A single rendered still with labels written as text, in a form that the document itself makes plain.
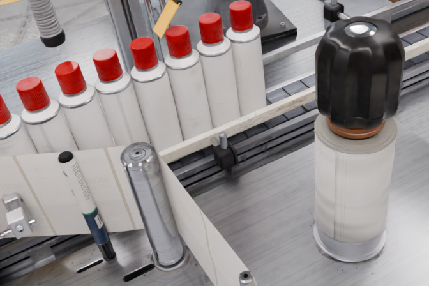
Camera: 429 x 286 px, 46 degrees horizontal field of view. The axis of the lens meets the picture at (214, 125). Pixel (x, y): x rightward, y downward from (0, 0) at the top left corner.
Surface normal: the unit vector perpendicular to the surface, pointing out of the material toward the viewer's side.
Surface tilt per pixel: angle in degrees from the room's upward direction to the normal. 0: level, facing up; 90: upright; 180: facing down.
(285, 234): 0
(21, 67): 0
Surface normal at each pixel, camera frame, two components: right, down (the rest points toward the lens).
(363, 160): -0.02, 0.68
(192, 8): -0.11, -0.76
